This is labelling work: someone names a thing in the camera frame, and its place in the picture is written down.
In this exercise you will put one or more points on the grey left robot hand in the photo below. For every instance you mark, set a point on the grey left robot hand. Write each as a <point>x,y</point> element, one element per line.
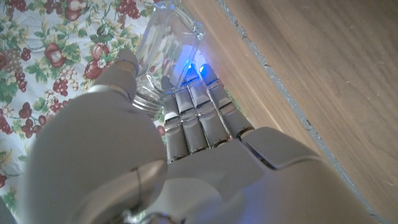
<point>217,186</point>

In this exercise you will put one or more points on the clear glass salt shaker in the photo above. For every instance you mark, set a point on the clear glass salt shaker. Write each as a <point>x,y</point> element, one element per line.
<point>168,40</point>

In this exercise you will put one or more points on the grey tape outline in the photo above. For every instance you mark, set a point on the grey tape outline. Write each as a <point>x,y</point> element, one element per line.
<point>286,93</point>

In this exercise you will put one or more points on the floral fruit print backdrop cloth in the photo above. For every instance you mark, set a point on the floral fruit print backdrop cloth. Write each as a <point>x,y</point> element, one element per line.
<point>46,46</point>

